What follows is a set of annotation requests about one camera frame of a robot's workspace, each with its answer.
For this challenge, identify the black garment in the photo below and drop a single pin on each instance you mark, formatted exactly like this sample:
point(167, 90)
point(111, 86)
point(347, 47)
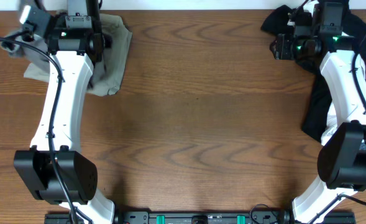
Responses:
point(275, 24)

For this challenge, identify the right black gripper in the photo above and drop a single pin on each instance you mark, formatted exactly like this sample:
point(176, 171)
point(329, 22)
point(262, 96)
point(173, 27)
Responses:
point(283, 51)

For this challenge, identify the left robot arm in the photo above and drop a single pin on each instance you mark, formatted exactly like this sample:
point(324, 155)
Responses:
point(53, 168)

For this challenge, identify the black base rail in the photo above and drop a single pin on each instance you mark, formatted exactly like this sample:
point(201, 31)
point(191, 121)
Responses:
point(256, 215)

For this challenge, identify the folded khaki shorts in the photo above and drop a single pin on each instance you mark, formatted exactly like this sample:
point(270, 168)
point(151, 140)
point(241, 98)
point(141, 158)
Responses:
point(115, 57)

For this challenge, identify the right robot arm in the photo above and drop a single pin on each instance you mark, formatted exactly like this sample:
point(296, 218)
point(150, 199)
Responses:
point(341, 162)

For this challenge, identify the white shirt with green logo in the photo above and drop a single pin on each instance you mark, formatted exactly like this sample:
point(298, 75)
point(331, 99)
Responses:
point(320, 122)

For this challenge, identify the grey shorts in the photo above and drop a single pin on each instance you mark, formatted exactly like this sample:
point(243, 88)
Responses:
point(39, 67)

